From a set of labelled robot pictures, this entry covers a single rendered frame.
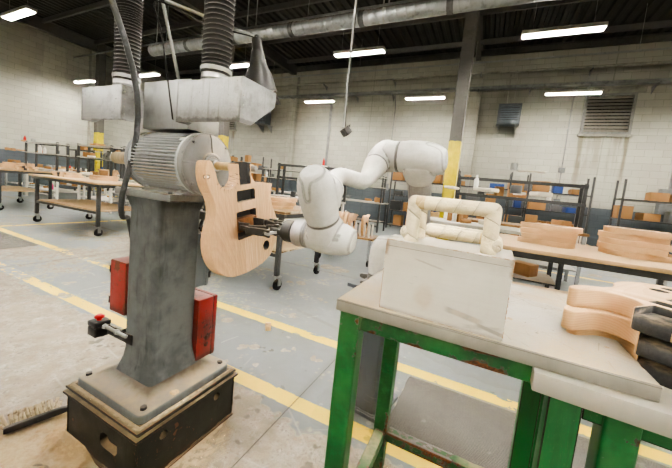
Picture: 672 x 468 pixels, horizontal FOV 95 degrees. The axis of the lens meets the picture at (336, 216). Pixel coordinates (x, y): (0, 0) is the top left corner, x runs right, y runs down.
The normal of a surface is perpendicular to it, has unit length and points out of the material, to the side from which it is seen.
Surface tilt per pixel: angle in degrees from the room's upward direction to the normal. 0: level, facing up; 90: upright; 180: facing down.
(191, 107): 90
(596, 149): 90
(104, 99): 90
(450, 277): 90
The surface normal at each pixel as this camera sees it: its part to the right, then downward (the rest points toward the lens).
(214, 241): 0.90, 0.11
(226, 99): -0.44, 0.04
